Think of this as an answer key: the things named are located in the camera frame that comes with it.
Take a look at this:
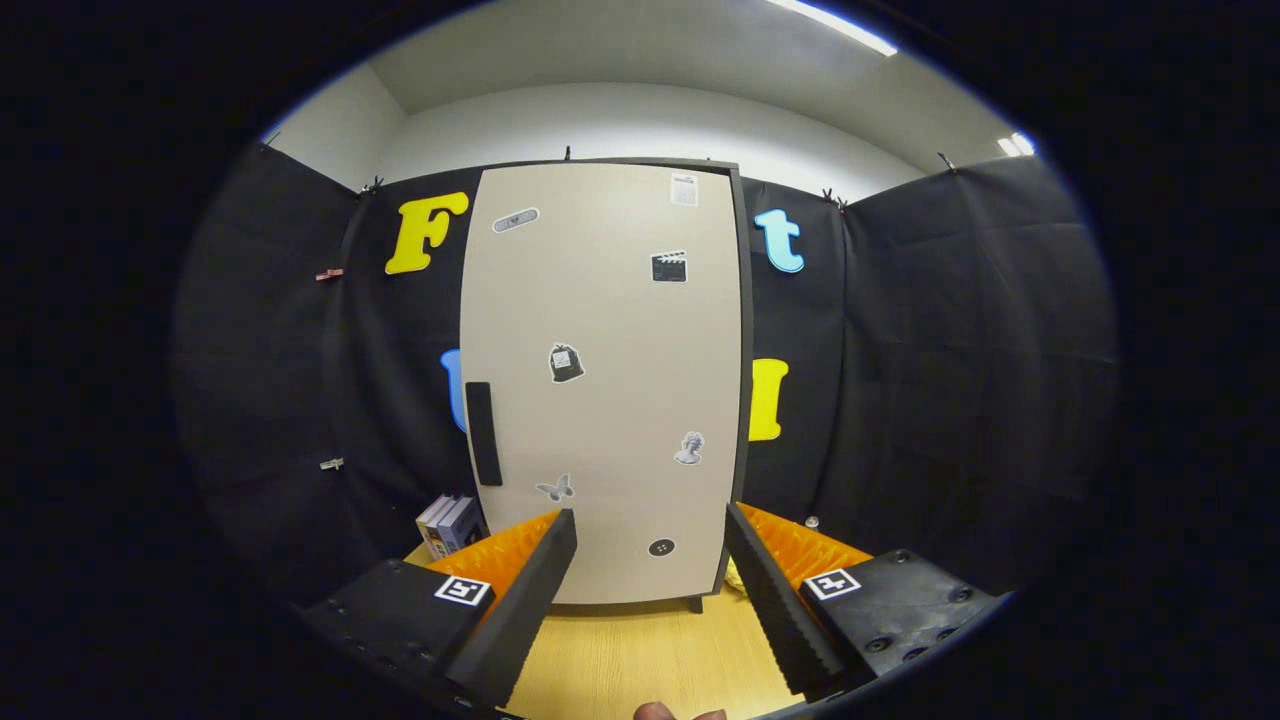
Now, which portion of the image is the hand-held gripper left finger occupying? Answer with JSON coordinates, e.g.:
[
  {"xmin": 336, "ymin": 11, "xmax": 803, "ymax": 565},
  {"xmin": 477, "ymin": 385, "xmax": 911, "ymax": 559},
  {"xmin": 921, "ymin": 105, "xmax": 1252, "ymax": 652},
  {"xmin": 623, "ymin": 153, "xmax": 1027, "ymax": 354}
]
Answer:
[{"xmin": 300, "ymin": 507, "xmax": 579, "ymax": 709}]

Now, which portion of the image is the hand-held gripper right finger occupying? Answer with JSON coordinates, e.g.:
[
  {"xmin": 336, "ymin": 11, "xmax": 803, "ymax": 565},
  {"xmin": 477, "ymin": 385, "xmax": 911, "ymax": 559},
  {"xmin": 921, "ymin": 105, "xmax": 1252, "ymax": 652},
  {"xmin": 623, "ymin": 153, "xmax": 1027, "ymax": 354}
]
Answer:
[{"xmin": 723, "ymin": 502, "xmax": 1004, "ymax": 701}]

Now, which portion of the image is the beige shoe cabinet door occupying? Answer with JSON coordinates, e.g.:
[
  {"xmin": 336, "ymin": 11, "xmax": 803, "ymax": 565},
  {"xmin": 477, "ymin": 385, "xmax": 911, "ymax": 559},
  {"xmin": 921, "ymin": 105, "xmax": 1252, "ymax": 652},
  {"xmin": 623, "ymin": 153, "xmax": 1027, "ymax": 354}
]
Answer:
[{"xmin": 459, "ymin": 163, "xmax": 744, "ymax": 606}]

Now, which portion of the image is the dark grey shoe cabinet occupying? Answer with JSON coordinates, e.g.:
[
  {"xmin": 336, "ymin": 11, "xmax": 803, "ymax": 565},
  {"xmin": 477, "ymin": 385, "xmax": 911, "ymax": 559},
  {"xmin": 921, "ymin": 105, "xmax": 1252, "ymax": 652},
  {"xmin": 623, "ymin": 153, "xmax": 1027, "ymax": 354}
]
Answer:
[{"xmin": 468, "ymin": 157, "xmax": 756, "ymax": 614}]

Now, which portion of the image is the blue cover book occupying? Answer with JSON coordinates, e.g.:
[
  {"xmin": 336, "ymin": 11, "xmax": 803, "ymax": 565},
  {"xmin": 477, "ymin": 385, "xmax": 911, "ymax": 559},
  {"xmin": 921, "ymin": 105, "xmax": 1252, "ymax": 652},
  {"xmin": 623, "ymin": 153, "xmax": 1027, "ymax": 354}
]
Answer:
[{"xmin": 437, "ymin": 497, "xmax": 489, "ymax": 557}]

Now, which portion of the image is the white cover book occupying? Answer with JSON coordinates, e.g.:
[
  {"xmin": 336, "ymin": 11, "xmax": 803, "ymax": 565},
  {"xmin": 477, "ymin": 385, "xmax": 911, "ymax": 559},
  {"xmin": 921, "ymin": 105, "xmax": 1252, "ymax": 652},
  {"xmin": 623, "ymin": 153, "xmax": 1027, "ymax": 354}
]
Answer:
[{"xmin": 417, "ymin": 493, "xmax": 452, "ymax": 559}]

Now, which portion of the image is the black backdrop cloth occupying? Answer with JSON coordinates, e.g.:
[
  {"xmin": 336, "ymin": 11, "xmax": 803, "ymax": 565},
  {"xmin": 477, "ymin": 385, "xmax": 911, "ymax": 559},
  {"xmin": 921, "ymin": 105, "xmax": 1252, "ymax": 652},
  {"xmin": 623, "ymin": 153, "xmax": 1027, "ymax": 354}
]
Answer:
[{"xmin": 170, "ymin": 140, "xmax": 1119, "ymax": 611}]

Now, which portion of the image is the long ceiling light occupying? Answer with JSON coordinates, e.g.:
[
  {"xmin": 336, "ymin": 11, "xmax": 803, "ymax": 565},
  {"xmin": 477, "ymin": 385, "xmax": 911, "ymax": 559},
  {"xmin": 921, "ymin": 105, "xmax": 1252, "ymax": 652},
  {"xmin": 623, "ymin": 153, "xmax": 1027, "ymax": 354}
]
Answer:
[{"xmin": 765, "ymin": 0, "xmax": 899, "ymax": 58}]

